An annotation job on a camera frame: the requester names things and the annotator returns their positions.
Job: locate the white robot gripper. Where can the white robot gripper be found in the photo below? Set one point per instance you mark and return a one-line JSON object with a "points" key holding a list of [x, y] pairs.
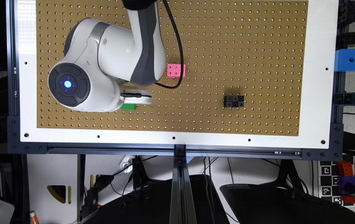
{"points": [[137, 96]]}

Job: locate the green cube block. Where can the green cube block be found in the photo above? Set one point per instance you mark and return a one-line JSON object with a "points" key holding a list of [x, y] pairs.
{"points": [[128, 107]]}

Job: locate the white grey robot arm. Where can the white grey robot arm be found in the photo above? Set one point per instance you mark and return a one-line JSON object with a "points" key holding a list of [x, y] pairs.
{"points": [[105, 66]]}

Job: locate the pink studded block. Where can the pink studded block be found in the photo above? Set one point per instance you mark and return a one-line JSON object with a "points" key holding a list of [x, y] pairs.
{"points": [[174, 70]]}

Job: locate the black studded block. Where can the black studded block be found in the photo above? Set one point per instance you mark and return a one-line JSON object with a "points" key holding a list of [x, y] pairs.
{"points": [[234, 101]]}

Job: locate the blue cube block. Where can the blue cube block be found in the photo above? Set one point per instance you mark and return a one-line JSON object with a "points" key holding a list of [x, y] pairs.
{"points": [[344, 60]]}

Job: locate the orange block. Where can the orange block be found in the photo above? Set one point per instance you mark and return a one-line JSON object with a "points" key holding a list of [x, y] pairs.
{"points": [[345, 168]]}

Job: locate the purple block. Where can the purple block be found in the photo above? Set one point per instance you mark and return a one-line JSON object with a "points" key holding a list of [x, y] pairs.
{"points": [[346, 185]]}

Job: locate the red block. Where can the red block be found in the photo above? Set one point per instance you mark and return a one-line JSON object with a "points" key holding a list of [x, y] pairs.
{"points": [[348, 198]]}

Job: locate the black chair left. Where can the black chair left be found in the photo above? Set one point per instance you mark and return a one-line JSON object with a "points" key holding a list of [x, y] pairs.
{"points": [[154, 207]]}

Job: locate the black chair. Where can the black chair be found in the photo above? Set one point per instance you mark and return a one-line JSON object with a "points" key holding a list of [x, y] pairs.
{"points": [[264, 204], [154, 207]]}

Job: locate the brown perforated pegboard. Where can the brown perforated pegboard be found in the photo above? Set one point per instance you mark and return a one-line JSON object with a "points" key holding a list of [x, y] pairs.
{"points": [[250, 48]]}

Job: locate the black chair right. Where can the black chair right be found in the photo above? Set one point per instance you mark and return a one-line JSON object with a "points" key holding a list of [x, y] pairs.
{"points": [[264, 204]]}

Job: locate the fiducial marker sheet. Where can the fiducial marker sheet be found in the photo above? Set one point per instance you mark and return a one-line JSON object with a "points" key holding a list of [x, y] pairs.
{"points": [[328, 183]]}

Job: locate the black blocks stack upper right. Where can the black blocks stack upper right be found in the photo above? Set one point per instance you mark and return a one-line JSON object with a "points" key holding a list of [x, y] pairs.
{"points": [[346, 16]]}

